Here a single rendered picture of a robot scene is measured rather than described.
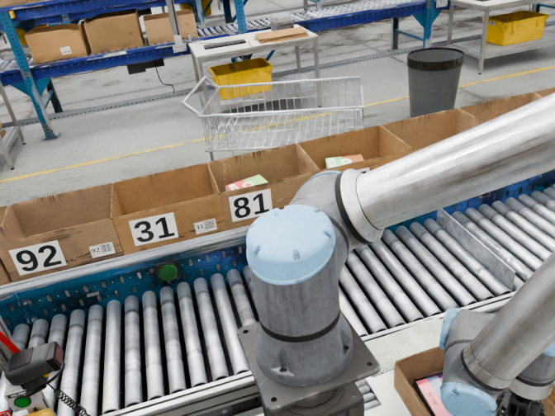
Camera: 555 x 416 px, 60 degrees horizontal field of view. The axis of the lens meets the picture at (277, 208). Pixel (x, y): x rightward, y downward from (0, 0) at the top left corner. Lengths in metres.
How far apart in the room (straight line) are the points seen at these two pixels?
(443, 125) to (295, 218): 1.64
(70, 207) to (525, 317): 1.71
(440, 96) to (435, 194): 3.96
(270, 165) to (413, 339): 0.96
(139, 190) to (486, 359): 1.53
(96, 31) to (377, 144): 4.24
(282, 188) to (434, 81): 3.08
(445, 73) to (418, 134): 2.41
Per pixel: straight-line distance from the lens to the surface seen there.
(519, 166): 0.82
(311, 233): 0.78
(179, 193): 2.07
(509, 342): 0.85
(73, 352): 1.77
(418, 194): 0.85
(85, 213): 2.11
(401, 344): 1.55
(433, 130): 2.36
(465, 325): 1.03
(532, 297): 0.81
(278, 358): 0.88
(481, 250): 1.89
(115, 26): 5.88
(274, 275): 0.76
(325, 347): 0.87
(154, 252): 1.82
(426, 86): 4.73
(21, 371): 1.29
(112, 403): 1.56
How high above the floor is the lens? 1.89
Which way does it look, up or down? 31 degrees down
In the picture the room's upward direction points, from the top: 7 degrees counter-clockwise
